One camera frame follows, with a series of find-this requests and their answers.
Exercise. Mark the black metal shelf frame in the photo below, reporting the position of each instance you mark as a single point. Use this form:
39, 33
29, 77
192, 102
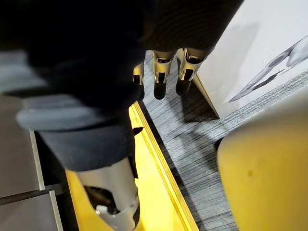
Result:
55, 179

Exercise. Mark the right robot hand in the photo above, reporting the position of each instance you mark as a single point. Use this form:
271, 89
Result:
96, 60

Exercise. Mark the yellow lower shelf board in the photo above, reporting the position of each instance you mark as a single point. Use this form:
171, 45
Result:
154, 183

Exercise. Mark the white printed box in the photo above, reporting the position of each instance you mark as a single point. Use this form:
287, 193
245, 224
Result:
245, 60

